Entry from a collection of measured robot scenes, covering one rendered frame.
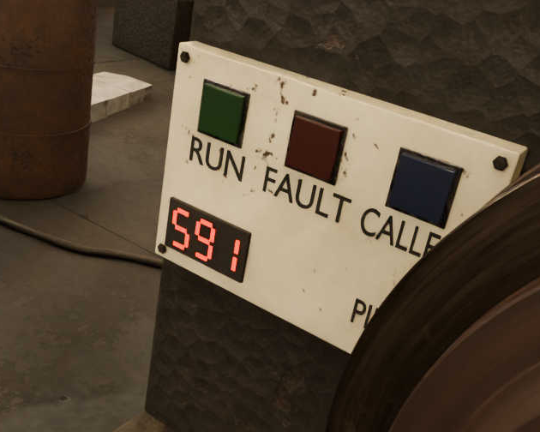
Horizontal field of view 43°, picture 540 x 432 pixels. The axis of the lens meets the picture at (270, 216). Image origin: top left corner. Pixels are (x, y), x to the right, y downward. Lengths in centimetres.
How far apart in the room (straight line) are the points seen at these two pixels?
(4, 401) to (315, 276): 164
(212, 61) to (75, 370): 173
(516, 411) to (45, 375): 193
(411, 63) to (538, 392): 25
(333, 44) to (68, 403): 169
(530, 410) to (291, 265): 27
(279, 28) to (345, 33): 5
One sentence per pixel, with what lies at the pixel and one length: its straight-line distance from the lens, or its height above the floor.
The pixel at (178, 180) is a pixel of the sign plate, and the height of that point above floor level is 113.
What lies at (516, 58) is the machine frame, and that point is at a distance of 44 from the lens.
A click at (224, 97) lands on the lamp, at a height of 121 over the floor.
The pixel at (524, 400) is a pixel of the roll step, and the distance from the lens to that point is 29.
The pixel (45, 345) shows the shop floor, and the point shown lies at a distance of 227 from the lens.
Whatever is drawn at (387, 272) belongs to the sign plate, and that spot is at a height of 113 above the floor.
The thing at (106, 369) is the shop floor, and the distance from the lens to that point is 218.
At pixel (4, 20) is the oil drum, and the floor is 76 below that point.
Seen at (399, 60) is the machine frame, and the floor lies 127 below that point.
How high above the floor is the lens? 135
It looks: 24 degrees down
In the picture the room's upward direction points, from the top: 11 degrees clockwise
